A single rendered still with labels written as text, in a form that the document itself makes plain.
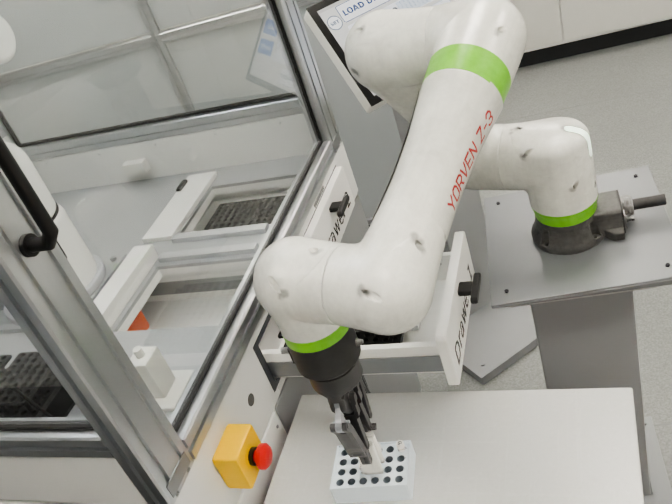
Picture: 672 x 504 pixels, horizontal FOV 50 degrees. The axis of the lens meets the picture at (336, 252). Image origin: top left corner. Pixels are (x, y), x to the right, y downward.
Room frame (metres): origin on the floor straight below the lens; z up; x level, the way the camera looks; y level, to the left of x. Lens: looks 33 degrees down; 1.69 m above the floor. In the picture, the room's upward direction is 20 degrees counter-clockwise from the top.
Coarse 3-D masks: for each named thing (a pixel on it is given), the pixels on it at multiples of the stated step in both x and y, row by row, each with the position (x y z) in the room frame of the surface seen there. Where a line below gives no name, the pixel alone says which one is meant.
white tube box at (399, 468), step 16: (384, 448) 0.79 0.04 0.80; (336, 464) 0.80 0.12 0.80; (352, 464) 0.79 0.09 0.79; (384, 464) 0.76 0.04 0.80; (400, 464) 0.75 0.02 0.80; (336, 480) 0.77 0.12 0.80; (352, 480) 0.76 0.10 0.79; (368, 480) 0.74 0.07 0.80; (384, 480) 0.74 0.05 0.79; (400, 480) 0.73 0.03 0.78; (336, 496) 0.75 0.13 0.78; (352, 496) 0.74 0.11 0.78; (368, 496) 0.73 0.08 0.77; (384, 496) 0.72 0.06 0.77; (400, 496) 0.72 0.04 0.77
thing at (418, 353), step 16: (448, 256) 1.09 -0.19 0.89; (432, 304) 1.04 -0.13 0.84; (272, 320) 1.09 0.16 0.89; (432, 320) 1.00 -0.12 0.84; (272, 336) 1.07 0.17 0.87; (416, 336) 0.97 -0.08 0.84; (432, 336) 0.96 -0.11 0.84; (272, 352) 1.00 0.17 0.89; (368, 352) 0.92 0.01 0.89; (384, 352) 0.91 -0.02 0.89; (400, 352) 0.89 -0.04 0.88; (416, 352) 0.88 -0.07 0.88; (432, 352) 0.87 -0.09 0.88; (272, 368) 1.00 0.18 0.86; (288, 368) 0.98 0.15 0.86; (368, 368) 0.92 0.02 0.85; (384, 368) 0.91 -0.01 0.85; (400, 368) 0.90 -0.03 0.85; (416, 368) 0.88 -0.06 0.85; (432, 368) 0.87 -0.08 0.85
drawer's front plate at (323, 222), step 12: (336, 168) 1.52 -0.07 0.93; (336, 180) 1.46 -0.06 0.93; (324, 192) 1.42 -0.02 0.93; (336, 192) 1.44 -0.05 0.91; (348, 192) 1.50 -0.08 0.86; (324, 204) 1.37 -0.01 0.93; (324, 216) 1.35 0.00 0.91; (336, 216) 1.40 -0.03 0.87; (348, 216) 1.46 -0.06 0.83; (312, 228) 1.29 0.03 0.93; (324, 228) 1.33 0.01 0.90; (336, 240) 1.36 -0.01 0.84
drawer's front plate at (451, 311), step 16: (464, 240) 1.08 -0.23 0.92; (464, 256) 1.06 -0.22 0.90; (448, 272) 0.99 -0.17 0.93; (464, 272) 1.03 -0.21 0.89; (448, 288) 0.95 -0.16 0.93; (448, 304) 0.91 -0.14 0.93; (448, 320) 0.88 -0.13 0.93; (448, 336) 0.85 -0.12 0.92; (464, 336) 0.93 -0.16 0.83; (448, 352) 0.84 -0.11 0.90; (448, 368) 0.84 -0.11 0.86
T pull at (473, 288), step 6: (474, 276) 0.98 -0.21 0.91; (480, 276) 0.98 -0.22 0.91; (462, 282) 0.98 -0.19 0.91; (468, 282) 0.97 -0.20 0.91; (474, 282) 0.96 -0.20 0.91; (480, 282) 0.97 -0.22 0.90; (462, 288) 0.96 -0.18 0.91; (468, 288) 0.96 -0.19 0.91; (474, 288) 0.95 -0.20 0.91; (462, 294) 0.95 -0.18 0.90; (468, 294) 0.95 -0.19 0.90; (474, 294) 0.93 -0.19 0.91; (474, 300) 0.92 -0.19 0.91
